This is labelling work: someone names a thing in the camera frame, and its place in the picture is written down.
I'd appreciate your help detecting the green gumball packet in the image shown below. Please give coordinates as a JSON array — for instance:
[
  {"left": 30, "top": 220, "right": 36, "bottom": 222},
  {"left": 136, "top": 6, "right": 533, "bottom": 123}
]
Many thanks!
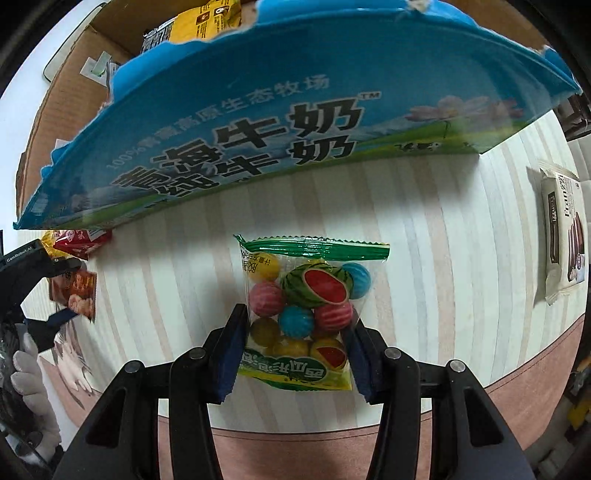
[{"left": 233, "top": 234, "right": 391, "bottom": 392}]

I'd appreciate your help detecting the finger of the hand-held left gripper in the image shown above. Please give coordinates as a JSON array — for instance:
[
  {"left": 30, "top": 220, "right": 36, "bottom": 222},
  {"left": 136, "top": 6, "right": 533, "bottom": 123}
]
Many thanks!
[{"left": 23, "top": 308, "right": 79, "bottom": 354}]

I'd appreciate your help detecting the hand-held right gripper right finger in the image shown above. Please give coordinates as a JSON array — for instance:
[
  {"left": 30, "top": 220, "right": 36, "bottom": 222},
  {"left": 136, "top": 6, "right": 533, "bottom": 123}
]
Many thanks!
[{"left": 342, "top": 318, "right": 539, "bottom": 480}]

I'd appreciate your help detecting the yellow black snack packet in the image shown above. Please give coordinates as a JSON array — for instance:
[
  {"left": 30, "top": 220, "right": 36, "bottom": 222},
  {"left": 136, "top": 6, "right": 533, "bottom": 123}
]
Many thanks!
[{"left": 141, "top": 0, "right": 243, "bottom": 55}]

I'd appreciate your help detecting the long red snack packet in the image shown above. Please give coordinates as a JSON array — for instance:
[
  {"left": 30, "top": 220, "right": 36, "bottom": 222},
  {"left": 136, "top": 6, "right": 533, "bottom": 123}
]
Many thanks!
[{"left": 52, "top": 228, "right": 113, "bottom": 259}]

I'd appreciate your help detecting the blue printed cardboard box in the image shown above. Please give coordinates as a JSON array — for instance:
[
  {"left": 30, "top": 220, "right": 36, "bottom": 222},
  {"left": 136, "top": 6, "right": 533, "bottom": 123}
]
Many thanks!
[{"left": 13, "top": 0, "right": 581, "bottom": 232}]

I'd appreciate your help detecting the person's left hand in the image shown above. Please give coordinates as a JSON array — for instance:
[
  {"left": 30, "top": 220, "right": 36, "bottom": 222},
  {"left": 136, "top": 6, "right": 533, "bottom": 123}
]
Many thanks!
[{"left": 11, "top": 332, "right": 63, "bottom": 457}]

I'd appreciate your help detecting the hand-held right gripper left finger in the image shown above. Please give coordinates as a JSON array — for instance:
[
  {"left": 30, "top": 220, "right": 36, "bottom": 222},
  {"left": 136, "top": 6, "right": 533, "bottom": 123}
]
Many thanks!
[{"left": 55, "top": 302, "right": 250, "bottom": 480}]

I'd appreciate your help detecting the yellow red snack packet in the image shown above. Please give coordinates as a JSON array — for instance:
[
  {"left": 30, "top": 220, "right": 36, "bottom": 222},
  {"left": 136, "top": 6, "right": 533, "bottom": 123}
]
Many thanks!
[{"left": 48, "top": 268, "right": 99, "bottom": 324}]

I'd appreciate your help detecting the white chocolate biscuit packet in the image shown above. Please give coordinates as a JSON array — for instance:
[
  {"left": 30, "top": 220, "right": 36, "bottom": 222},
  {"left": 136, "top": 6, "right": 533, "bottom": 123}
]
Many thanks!
[{"left": 533, "top": 159, "right": 588, "bottom": 308}]

